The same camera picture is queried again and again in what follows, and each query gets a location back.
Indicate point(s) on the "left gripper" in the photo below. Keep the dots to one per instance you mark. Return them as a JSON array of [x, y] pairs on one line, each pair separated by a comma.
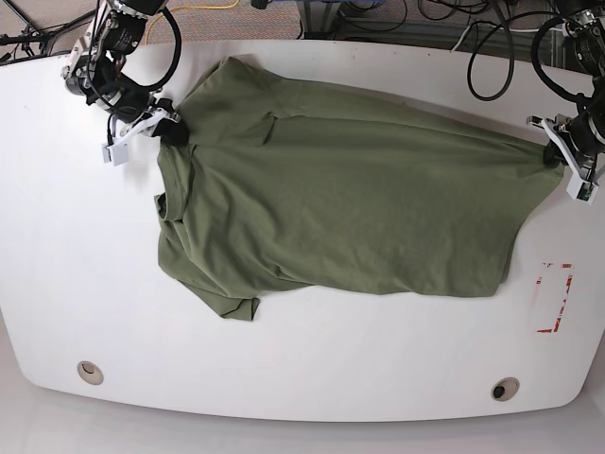
[[584, 137]]

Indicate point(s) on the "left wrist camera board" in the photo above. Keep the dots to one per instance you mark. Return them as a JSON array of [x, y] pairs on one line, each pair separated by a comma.
[[581, 190]]

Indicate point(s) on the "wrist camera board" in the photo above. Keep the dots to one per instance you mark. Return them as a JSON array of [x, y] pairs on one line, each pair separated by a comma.
[[116, 154], [581, 190]]

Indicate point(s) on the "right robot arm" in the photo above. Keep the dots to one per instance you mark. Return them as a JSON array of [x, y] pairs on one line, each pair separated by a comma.
[[95, 71]]

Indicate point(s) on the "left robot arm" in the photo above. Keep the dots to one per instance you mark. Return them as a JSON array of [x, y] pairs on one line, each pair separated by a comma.
[[581, 24]]

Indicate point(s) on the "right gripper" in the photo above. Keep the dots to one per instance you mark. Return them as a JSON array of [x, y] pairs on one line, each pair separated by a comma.
[[159, 119]]

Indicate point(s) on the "left table cable grommet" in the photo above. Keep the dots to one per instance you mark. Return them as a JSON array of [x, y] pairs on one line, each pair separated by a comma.
[[90, 373]]

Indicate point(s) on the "table cable grommet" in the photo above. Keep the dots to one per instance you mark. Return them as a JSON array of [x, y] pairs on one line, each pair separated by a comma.
[[90, 373], [505, 389]]

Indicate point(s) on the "black tripod stand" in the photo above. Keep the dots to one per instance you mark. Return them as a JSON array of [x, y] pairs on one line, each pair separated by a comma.
[[35, 42]]

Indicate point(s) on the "olive green T-shirt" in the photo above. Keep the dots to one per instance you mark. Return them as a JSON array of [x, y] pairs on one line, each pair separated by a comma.
[[286, 184]]

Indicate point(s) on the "red tape rectangle marking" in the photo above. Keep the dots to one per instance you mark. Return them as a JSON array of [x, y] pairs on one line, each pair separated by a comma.
[[550, 296]]

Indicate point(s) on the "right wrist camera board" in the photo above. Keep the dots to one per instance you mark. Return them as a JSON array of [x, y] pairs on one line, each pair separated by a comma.
[[116, 154]]

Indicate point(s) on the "right table cable grommet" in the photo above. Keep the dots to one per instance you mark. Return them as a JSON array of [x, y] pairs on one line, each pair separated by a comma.
[[505, 389]]

